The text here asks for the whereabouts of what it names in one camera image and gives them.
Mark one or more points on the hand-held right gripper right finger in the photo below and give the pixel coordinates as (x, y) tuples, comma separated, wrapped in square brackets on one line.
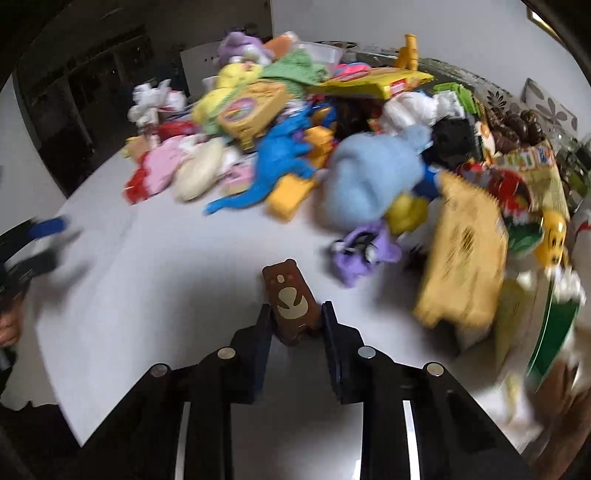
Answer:
[(333, 344)]

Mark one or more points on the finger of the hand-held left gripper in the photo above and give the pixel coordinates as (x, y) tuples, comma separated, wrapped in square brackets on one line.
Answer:
[(32, 267), (46, 227)]

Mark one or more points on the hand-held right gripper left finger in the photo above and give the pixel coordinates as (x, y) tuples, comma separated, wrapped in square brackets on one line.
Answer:
[(262, 344)]

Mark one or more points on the person's left hand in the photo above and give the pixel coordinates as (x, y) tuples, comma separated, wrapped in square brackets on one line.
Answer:
[(9, 330)]

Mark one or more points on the yellow block toy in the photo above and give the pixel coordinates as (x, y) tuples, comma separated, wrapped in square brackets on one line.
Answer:
[(291, 196)]

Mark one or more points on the large yellow crinkled packet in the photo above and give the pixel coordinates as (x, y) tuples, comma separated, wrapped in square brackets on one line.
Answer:
[(464, 258)]

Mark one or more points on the white plush toy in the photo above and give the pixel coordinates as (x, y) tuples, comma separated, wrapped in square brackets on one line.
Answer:
[(408, 113), (152, 99)]

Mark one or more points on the light blue plush toy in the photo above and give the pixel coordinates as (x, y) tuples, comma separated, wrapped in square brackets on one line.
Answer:
[(374, 175)]

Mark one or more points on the blue dinosaur toy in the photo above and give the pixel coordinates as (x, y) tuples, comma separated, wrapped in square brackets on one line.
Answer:
[(281, 152)]

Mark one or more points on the white board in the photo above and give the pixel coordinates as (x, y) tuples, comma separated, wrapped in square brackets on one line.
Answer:
[(198, 69)]

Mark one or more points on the yellow round colourful toy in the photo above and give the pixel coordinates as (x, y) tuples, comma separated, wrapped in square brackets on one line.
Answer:
[(249, 113)]

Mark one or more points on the yellow smiley ball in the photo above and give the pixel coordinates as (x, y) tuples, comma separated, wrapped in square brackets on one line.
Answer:
[(551, 237)]

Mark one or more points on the flat yellow snack bag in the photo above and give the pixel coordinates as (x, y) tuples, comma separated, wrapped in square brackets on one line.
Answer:
[(369, 83)]

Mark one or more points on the pale purple plush toy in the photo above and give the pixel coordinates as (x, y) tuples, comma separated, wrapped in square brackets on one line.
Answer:
[(242, 46)]

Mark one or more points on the green knit cloth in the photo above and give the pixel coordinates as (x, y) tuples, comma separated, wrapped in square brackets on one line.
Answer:
[(295, 67)]

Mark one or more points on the yellow giraffe figure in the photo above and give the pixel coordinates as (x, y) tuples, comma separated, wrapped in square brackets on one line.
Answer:
[(408, 50)]

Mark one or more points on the floral cushion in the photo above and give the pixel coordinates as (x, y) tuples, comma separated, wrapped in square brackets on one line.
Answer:
[(551, 106)]

